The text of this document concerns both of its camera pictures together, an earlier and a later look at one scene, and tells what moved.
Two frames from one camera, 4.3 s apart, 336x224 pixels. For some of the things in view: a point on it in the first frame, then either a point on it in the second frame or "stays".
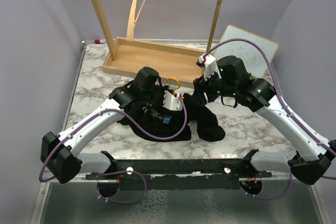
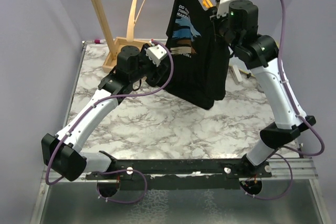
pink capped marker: [98, 41] stays
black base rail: [176, 174] stays
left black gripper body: [155, 96] to [147, 68]
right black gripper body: [213, 87] to [222, 33]
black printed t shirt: [149, 118] to [200, 60]
